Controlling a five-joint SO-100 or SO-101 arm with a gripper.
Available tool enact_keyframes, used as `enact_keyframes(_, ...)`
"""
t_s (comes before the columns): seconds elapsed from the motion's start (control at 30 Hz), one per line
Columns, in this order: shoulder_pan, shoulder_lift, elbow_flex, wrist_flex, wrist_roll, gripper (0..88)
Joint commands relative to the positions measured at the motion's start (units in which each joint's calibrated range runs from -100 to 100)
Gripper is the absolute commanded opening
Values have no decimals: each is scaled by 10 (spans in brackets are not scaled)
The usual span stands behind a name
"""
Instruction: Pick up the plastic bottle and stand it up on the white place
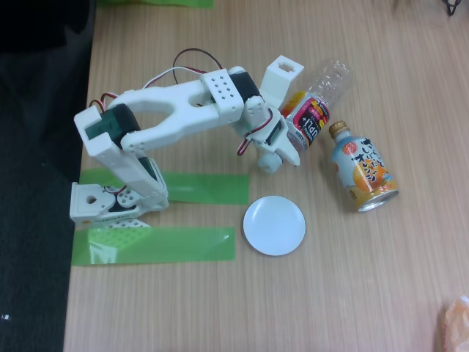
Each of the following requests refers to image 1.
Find clear plastic bottle pink label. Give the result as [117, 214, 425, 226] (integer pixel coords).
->
[258, 59, 351, 174]

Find orange juice bottle can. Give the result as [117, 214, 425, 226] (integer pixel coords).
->
[328, 120, 399, 213]

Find small white round plate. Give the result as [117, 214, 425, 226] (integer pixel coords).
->
[243, 195, 306, 257]

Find green tape strip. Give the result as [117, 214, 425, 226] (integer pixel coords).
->
[79, 168, 251, 205]
[71, 226, 236, 267]

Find green plastic bag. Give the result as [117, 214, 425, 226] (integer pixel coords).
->
[95, 0, 215, 9]

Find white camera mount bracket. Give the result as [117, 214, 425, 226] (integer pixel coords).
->
[258, 54, 305, 111]

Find black cable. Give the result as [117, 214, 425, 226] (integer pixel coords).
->
[441, 0, 462, 16]

